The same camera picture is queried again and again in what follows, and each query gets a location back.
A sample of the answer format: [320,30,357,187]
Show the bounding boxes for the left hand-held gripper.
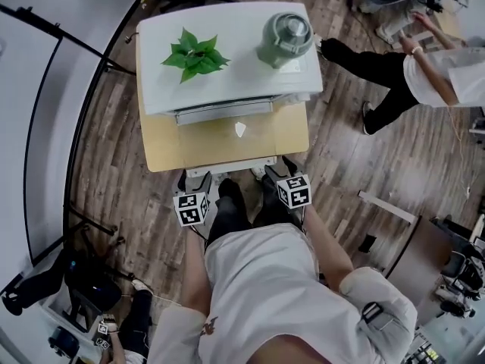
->
[173,168,213,228]

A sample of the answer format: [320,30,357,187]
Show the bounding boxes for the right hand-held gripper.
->
[264,155,313,215]

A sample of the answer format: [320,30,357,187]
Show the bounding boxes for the person's right forearm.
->
[302,206,356,300]

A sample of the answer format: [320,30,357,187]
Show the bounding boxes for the person's left forearm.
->
[183,224,214,312]

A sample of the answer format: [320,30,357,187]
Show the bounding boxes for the white oven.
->
[136,1,324,127]

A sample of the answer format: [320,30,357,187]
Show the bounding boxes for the white keyboard tray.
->
[184,156,278,178]

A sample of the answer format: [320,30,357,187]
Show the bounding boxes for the person's dark trousers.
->
[206,177,304,248]

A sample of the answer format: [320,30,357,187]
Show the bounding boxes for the square wooden table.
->
[136,85,310,173]

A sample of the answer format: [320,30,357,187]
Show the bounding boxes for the person's white shirt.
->
[145,221,420,364]

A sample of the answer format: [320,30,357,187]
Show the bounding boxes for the white metal beam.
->
[358,190,418,226]

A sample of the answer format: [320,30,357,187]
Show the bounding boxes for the small green potted plant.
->
[160,27,232,86]

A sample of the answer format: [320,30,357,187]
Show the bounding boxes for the green shaker bottle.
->
[255,11,316,70]

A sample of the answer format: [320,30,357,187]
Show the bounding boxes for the black framed whiteboard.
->
[0,0,149,268]

